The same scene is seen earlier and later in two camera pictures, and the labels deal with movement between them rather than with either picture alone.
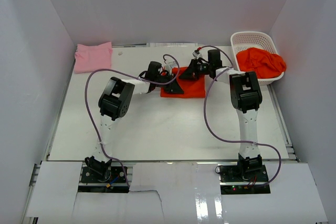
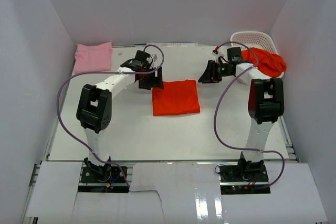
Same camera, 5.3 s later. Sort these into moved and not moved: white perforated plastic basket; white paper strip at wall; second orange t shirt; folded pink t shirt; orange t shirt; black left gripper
Moved: orange t shirt; black left gripper
Not moved: folded pink t shirt; second orange t shirt; white paper strip at wall; white perforated plastic basket
